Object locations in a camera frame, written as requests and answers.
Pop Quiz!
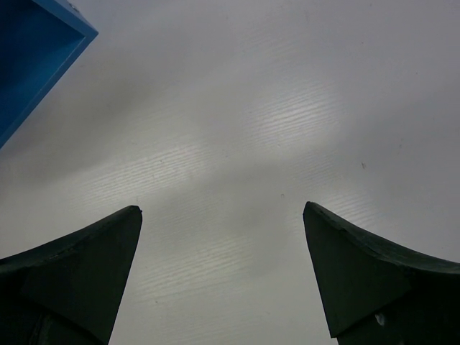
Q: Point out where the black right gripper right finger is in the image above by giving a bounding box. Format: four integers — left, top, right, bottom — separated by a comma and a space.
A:
303, 202, 459, 344

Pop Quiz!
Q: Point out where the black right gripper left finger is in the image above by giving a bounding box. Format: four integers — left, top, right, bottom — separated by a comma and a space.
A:
1, 206, 142, 344

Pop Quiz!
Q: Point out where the blue shoe shelf frame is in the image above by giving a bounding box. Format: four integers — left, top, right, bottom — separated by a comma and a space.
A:
1, 0, 98, 144

